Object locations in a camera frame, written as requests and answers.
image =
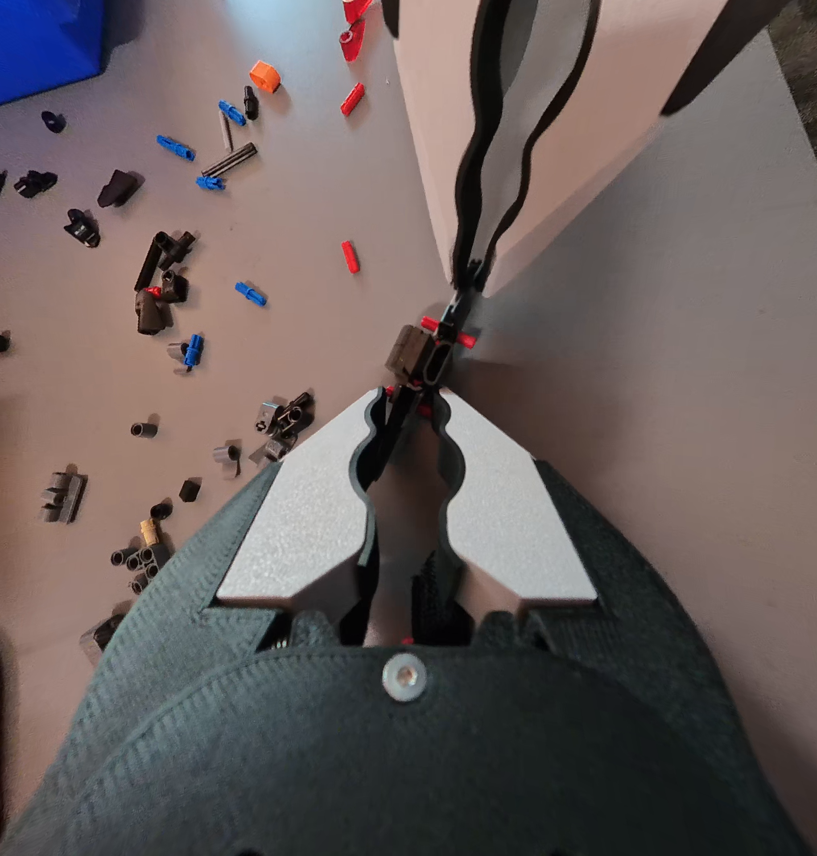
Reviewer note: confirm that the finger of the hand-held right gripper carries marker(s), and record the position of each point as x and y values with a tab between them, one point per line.
609	94
435	107

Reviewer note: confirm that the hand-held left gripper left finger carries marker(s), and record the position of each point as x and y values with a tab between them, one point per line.
295	529

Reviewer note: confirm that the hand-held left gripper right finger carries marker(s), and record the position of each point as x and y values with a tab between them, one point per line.
515	529

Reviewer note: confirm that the short red lego pin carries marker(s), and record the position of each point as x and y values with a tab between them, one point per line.
350	256
430	324

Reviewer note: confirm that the transparent red lego piece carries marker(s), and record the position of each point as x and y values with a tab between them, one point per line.
352	97
355	34

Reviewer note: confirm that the small grey lego brick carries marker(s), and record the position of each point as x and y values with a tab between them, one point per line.
227	455

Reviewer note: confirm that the small black lego slope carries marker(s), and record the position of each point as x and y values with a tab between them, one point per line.
190	489

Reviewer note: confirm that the dark grey angled lego beam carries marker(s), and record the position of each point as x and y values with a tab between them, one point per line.
142	551

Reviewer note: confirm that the orange lego piece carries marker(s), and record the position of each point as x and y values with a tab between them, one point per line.
265	73

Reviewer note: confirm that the dark round lego bushing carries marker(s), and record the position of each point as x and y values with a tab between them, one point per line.
144	428

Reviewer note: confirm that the dark grey curved lego brick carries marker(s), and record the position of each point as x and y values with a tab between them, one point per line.
101	634

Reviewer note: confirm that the grey double lego connector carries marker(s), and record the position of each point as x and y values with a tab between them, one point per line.
63	494

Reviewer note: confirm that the blue lego pin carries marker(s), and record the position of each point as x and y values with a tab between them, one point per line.
251	293

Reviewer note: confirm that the pile of black lego pieces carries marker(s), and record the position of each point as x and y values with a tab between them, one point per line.
159	261

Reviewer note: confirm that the blue pin with grey connector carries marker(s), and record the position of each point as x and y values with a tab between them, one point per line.
191	349

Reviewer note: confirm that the blue storage bin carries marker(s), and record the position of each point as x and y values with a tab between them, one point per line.
35	46

